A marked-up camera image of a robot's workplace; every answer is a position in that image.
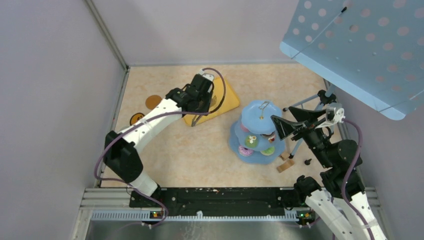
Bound small wooden block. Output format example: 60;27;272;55
279;151;290;161

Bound chocolate swirl roll cake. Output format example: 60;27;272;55
261;132;276;143

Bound yellow serving tray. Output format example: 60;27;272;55
195;76;241;125

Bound blue metal tripod stand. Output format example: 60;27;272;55
288;84;336;159

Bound white cable duct strip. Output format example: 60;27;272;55
91;210;299;222

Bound blue perforated board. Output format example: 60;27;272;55
279;0;424;121

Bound blue three-tier cake stand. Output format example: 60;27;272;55
228;100;286;165

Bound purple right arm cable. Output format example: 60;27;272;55
340;118;377;240

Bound black yellow round coaster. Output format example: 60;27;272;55
129;112;145;126

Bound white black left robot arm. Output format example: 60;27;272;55
103;72;215;207

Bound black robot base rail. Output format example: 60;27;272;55
129;187;306;217

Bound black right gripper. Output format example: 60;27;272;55
270;105;333;167

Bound green frosted donut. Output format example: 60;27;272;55
260;146;275;156

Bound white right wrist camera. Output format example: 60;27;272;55
317;102;346;128

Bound metal food tongs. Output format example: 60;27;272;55
190;95;217;127

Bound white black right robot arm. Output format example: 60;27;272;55
270;103;387;240

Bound purple frosted donut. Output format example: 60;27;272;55
238;145;254;157

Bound small black knob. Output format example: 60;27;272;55
304;158;312;166

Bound light brown round coaster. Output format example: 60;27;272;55
145;95;162;110

